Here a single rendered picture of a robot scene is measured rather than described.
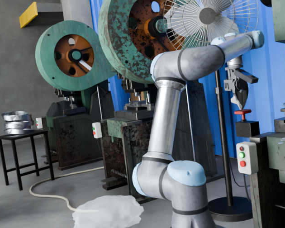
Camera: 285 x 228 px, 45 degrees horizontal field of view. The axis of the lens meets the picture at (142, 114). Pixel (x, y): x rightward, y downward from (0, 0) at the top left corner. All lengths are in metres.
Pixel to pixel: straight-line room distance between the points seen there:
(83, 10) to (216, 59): 5.30
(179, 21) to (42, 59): 2.11
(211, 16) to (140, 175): 1.26
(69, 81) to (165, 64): 2.93
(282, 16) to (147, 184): 0.95
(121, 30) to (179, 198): 1.61
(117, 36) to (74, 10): 3.93
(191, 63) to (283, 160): 0.65
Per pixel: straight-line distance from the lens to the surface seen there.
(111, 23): 2.47
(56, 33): 4.14
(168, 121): 1.22
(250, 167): 1.60
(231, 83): 1.71
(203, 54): 1.22
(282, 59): 3.21
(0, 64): 7.57
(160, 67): 1.28
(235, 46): 1.39
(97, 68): 4.28
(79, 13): 6.38
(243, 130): 1.70
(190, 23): 2.27
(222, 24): 2.24
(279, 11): 1.69
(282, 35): 1.68
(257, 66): 3.42
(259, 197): 1.69
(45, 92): 7.72
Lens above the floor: 0.97
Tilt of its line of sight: 6 degrees down
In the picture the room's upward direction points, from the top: 7 degrees counter-clockwise
